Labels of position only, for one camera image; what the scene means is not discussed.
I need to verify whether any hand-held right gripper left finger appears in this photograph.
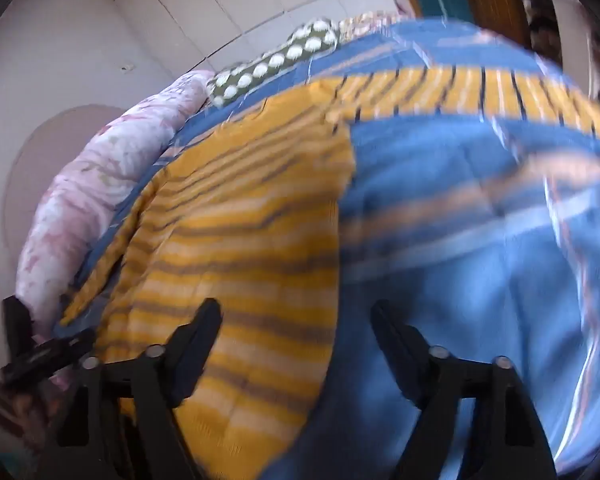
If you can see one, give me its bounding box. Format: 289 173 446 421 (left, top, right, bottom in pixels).
35 298 224 480

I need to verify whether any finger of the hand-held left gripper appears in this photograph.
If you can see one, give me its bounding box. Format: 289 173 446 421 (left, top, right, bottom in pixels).
0 296 97 390

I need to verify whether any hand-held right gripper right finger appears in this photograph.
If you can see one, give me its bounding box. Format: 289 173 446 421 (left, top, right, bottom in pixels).
371 301 556 480

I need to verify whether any yellow striped knit sweater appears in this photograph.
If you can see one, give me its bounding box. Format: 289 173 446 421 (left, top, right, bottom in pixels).
60 67 600 480

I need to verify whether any blue plaid bed sheet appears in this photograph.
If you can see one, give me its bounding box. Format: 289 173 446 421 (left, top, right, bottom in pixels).
55 17 600 480

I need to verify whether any pink floral quilt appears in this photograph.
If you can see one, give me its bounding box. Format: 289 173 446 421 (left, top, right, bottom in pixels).
16 70 216 391

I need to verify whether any pink arched headboard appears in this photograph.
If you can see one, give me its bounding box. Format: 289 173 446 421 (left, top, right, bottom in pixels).
2 105 128 281

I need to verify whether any green polka dot pillow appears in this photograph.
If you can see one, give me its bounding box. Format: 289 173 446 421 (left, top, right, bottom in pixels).
207 17 341 108

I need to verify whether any orange floral cloth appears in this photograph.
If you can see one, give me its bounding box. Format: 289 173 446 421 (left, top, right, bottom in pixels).
337 12 411 43

